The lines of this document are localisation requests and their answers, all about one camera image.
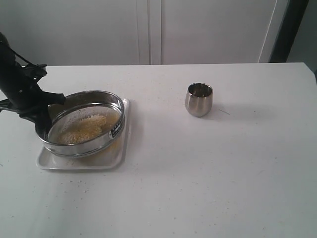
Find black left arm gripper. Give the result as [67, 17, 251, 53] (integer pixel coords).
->
[0, 34, 66, 135]

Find yellow millet grains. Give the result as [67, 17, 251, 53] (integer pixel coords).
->
[47, 103, 125, 157]

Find round steel mesh sieve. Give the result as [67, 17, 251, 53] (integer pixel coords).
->
[35, 91, 125, 158]

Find stainless steel cup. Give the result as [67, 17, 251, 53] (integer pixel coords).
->
[185, 83, 213, 118]

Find white cabinet doors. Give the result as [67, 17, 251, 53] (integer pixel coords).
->
[0, 0, 288, 65]

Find white rectangular tray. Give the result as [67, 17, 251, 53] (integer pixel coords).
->
[36, 98, 131, 172]

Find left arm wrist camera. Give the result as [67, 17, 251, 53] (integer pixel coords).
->
[22, 63, 47, 82]

